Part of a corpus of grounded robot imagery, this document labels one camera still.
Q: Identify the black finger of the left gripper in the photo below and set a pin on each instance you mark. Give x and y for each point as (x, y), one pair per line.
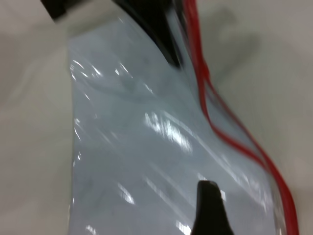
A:
(156, 22)

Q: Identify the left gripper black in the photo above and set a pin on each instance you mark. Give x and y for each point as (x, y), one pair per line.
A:
(55, 8)

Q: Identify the clear plastic red-zipper bag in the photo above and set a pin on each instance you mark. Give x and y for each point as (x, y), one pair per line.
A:
(137, 137)

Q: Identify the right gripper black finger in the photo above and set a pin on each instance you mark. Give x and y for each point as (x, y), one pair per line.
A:
(210, 213)

